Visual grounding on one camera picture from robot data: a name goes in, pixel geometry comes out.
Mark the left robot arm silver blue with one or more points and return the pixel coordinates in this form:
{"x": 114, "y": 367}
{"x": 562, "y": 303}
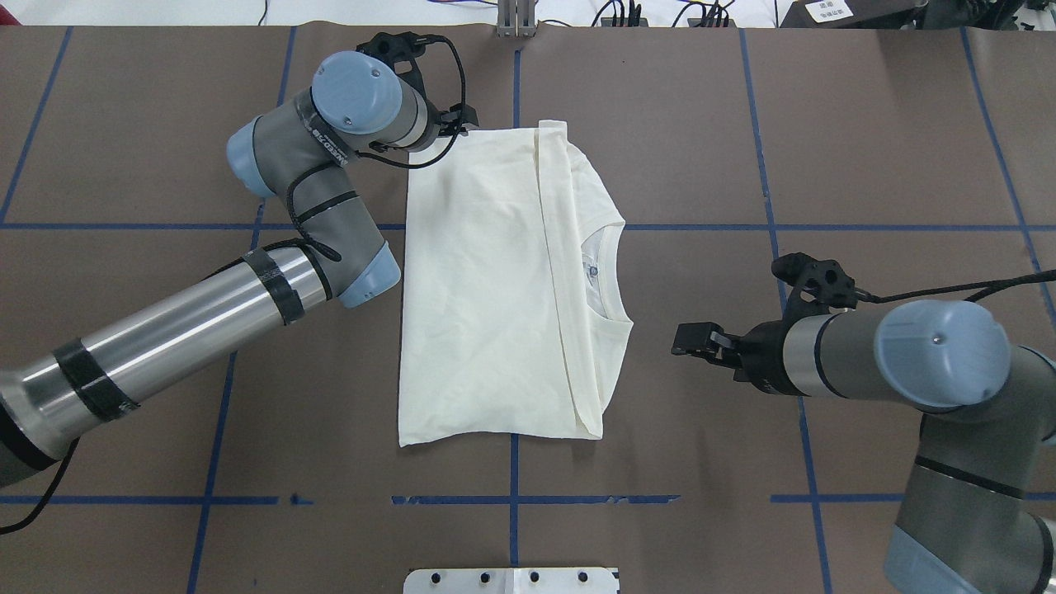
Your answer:
{"x": 360, "y": 104}

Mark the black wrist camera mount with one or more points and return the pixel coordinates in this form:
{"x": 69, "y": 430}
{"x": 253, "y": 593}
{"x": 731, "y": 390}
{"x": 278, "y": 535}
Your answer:
{"x": 400, "y": 52}
{"x": 817, "y": 286}

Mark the white central support column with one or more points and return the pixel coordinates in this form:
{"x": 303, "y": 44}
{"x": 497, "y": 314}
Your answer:
{"x": 514, "y": 580}

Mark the aluminium frame post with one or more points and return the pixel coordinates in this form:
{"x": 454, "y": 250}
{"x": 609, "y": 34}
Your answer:
{"x": 516, "y": 19}

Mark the cream long-sleeve cat shirt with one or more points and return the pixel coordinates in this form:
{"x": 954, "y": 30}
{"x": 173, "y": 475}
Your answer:
{"x": 512, "y": 317}

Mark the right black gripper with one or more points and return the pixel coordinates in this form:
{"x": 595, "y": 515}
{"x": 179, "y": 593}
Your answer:
{"x": 763, "y": 352}

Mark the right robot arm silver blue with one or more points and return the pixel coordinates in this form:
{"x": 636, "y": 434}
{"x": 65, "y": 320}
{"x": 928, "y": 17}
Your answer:
{"x": 987, "y": 409}

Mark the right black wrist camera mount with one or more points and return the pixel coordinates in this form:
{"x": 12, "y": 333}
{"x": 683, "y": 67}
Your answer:
{"x": 817, "y": 286}

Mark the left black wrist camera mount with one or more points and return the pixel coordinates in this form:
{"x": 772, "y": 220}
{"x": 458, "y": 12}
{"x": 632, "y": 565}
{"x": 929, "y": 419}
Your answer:
{"x": 400, "y": 52}

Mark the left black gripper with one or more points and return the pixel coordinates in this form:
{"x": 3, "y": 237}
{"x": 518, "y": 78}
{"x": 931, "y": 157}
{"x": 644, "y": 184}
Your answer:
{"x": 440, "y": 124}

